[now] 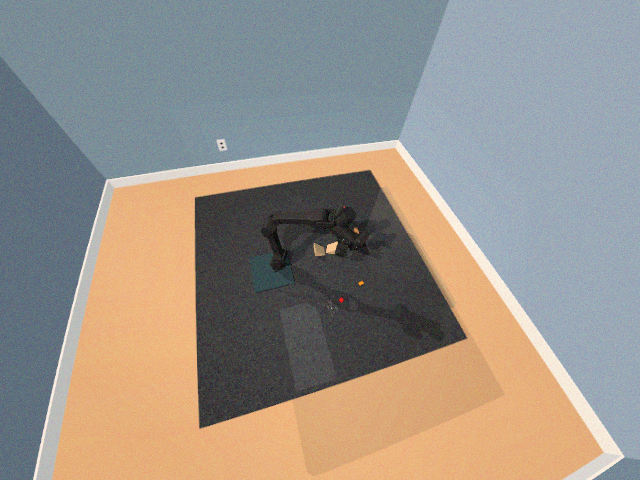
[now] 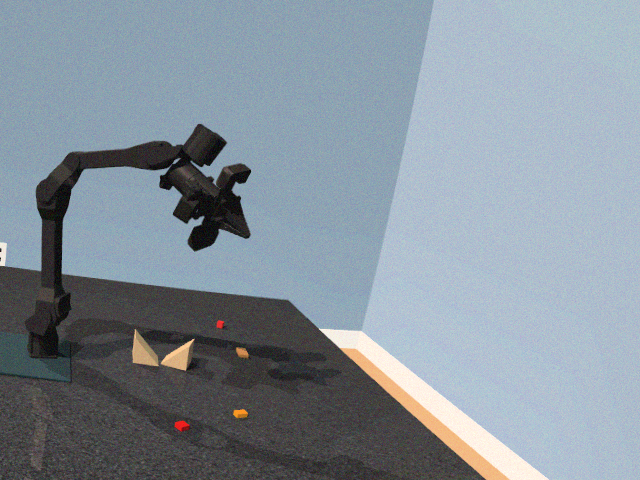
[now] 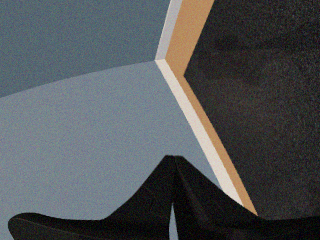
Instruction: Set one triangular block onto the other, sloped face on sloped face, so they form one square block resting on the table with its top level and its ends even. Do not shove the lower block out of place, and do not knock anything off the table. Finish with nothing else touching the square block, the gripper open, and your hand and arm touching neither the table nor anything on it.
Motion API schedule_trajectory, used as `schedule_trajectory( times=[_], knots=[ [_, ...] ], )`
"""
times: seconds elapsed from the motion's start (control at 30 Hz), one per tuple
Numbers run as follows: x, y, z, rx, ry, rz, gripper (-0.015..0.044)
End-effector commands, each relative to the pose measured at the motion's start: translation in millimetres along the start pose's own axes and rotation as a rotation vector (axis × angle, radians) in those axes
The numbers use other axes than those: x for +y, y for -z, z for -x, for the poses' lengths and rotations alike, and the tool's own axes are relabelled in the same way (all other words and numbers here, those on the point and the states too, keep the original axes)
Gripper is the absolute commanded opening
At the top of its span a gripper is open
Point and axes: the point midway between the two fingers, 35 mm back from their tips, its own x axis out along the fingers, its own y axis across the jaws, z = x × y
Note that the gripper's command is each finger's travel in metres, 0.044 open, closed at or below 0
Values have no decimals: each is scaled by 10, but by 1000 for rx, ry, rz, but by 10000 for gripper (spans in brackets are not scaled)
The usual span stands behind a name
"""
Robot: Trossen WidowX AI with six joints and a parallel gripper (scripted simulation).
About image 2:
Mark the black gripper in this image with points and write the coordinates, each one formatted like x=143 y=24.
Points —
x=222 y=210

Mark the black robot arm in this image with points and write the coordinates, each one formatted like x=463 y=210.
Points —
x=53 y=196

